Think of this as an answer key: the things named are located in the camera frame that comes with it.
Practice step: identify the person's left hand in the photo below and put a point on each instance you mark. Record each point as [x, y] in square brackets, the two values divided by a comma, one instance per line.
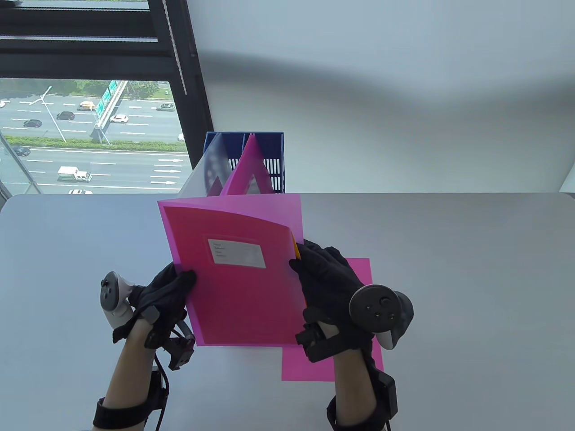
[161, 296]

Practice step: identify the person's left forearm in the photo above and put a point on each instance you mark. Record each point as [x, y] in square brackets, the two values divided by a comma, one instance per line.
[128, 372]

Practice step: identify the green road sign gantry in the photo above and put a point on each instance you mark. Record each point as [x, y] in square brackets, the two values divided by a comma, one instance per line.
[107, 96]

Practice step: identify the yellow cardstock sheet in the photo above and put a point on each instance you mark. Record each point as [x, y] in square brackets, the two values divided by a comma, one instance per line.
[296, 251]

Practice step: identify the person's right forearm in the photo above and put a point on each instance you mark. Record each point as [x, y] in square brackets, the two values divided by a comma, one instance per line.
[355, 386]

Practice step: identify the pink translucent L-shaped folder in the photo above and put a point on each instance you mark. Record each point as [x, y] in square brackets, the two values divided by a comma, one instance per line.
[233, 305]
[247, 166]

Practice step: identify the grey slanted metal strut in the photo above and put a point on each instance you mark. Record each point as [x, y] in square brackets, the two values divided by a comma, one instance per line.
[20, 164]

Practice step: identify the black window frame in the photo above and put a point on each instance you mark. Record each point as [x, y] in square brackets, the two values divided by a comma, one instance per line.
[193, 103]

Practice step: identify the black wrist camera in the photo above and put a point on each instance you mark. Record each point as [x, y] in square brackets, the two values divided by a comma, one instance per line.
[179, 352]
[310, 343]

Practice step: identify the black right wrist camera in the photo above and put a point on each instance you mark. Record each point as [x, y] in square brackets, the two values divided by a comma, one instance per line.
[310, 343]

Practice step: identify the black box on right forearm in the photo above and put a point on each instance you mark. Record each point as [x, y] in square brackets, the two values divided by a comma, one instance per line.
[387, 395]

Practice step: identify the grey hand controller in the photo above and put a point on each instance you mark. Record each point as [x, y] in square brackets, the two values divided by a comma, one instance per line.
[110, 292]
[379, 307]

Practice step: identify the blue perforated file holder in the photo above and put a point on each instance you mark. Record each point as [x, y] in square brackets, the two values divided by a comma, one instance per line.
[272, 146]

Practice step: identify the person's right hand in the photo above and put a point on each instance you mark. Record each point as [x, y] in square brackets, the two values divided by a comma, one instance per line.
[328, 287]

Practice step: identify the grey left hand controller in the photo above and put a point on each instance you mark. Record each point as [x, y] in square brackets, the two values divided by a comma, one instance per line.
[110, 292]

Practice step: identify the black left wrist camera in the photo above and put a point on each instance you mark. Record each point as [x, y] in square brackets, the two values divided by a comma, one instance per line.
[179, 352]

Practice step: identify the pink cardstock sheet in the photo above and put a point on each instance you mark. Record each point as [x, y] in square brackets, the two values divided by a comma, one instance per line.
[305, 363]

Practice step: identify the grey right hand controller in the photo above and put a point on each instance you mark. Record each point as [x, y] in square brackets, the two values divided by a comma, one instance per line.
[379, 307]

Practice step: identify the grey street lamp pole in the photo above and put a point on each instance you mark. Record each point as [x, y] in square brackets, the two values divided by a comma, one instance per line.
[54, 119]

